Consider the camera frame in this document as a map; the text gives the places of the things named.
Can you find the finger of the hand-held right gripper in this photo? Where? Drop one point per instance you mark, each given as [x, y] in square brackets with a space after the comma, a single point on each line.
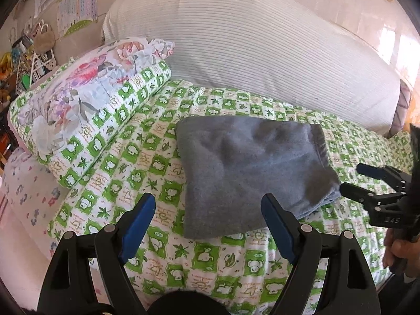
[367, 197]
[390, 174]

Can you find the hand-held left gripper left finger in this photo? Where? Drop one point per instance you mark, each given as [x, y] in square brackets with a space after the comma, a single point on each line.
[136, 233]

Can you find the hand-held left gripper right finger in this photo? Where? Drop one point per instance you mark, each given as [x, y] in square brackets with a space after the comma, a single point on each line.
[279, 229]

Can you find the grey pants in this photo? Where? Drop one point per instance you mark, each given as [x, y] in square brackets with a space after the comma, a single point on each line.
[249, 170]

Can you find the person's right forearm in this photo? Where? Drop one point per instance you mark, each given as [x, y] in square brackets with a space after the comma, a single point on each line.
[408, 279]

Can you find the person's right hand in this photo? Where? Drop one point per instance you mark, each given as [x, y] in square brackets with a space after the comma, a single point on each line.
[395, 252]

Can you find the purple striped pillow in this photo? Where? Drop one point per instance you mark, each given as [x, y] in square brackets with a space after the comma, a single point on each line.
[402, 108]

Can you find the green patterned quilt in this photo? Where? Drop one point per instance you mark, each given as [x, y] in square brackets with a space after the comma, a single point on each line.
[203, 262]

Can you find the pink floral bed sheet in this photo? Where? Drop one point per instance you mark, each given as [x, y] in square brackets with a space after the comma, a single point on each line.
[29, 197]

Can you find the floral pillow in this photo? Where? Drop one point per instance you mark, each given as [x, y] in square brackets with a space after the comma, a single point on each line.
[82, 105]

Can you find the white striped bedding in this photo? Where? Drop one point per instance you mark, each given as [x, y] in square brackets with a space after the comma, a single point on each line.
[262, 49]

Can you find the cluttered white rack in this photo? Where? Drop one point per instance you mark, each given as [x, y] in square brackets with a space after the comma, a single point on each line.
[29, 62]

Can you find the woven bag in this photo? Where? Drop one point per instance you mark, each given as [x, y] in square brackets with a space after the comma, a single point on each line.
[44, 39]

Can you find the wall chart poster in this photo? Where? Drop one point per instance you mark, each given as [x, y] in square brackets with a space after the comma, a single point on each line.
[77, 10]

